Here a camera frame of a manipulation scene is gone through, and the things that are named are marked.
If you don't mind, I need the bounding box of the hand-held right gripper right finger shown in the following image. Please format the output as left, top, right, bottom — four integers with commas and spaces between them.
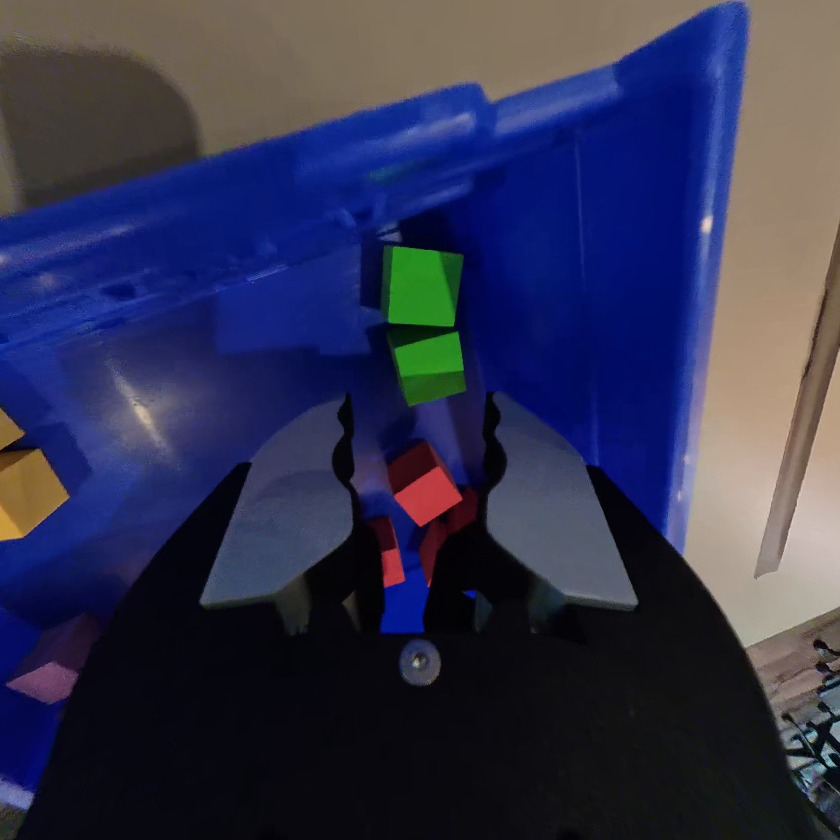
482, 392, 639, 634

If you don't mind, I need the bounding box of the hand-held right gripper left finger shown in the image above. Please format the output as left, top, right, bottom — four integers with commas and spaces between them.
199, 394, 362, 636

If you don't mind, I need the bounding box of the red cube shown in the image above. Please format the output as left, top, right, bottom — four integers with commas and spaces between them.
387, 440, 462, 526
367, 516, 406, 588
420, 487, 480, 586

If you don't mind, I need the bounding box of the green cube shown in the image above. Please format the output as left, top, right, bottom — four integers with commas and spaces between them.
381, 244, 465, 328
387, 328, 467, 408

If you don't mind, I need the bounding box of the blue plastic bin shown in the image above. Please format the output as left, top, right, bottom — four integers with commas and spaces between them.
0, 0, 750, 808

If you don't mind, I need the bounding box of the purple cube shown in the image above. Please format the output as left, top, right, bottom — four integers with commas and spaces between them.
7, 617, 99, 704

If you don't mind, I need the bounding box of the grey desk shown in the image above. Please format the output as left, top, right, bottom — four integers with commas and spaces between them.
0, 0, 840, 657

